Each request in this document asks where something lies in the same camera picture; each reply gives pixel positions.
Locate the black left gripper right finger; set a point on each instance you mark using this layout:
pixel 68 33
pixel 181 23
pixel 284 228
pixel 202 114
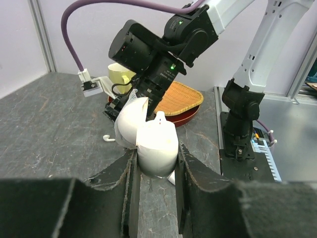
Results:
pixel 212 206

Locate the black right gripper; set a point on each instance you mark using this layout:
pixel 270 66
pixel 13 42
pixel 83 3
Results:
pixel 156 79

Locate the white earbud charging case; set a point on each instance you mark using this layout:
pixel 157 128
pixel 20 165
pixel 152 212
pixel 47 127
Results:
pixel 155 140

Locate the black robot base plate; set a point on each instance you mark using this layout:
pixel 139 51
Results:
pixel 237 158

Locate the pale yellow mug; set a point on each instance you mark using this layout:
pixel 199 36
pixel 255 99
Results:
pixel 118 74

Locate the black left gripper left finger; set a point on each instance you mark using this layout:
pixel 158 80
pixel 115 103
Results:
pixel 105 205

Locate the woven bamboo basket tray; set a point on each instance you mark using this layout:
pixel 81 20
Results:
pixel 178 99

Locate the aluminium frame rail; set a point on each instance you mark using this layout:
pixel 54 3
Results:
pixel 42 33

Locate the white earbud upper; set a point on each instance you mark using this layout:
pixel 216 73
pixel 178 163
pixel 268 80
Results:
pixel 107 138

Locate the dark red round tray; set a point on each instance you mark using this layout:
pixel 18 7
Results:
pixel 112 109

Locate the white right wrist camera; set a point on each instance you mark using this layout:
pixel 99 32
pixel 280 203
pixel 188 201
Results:
pixel 92 86

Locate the light blue cable duct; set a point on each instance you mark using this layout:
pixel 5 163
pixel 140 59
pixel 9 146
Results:
pixel 262 147

